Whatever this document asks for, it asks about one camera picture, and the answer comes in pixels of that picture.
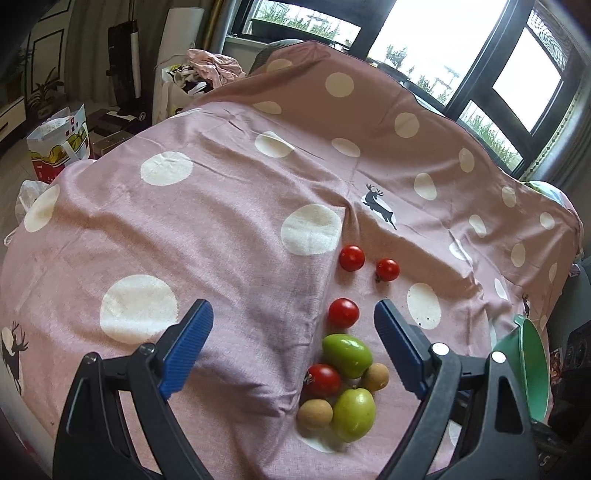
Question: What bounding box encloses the black upright vacuum cleaner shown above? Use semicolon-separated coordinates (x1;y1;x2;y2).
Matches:
106;21;151;123

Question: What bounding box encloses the green bowl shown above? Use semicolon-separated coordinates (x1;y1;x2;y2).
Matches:
492;314;552;423

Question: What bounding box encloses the red cherry tomato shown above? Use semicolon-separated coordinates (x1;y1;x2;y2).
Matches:
302;364;343;398
375;258;400;283
328;298;360;328
339;244;366;272

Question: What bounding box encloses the black framed window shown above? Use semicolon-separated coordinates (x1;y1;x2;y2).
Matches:
210;0;591;181

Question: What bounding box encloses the grey chair back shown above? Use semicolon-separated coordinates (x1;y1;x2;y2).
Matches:
249;39;301;75

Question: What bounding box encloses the brown longan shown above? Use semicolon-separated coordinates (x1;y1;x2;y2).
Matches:
296;399;334;432
360;362;390;392

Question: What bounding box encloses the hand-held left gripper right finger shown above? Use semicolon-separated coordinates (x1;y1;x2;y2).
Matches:
374;299;541;480

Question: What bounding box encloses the pink polka-dot blanket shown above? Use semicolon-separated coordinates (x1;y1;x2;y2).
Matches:
0;41;583;480

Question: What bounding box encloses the potted plant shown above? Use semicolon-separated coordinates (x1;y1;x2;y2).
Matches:
25;67;65;121

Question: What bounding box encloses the cardboard box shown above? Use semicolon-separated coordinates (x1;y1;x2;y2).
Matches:
85;108;139;158

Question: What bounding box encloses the white panel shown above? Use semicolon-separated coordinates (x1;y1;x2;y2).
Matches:
154;7;204;70

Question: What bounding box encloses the light blue pillow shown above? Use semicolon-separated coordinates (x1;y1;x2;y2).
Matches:
526;180;573;208

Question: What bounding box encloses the printed shopping bag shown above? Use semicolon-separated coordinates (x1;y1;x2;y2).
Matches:
26;104;93;183

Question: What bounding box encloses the white bag with clothes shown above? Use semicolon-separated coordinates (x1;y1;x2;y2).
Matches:
154;62;213;123

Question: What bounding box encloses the pink clothes pile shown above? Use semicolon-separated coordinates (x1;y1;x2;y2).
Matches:
185;47;247;88

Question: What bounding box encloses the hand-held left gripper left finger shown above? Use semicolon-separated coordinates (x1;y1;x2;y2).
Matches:
53;298;214;480

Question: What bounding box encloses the green jujube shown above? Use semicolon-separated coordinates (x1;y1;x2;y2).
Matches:
322;333;374;379
332;388;376;443

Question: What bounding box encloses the white plastic bag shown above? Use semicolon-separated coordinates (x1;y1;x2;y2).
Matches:
4;179;49;247

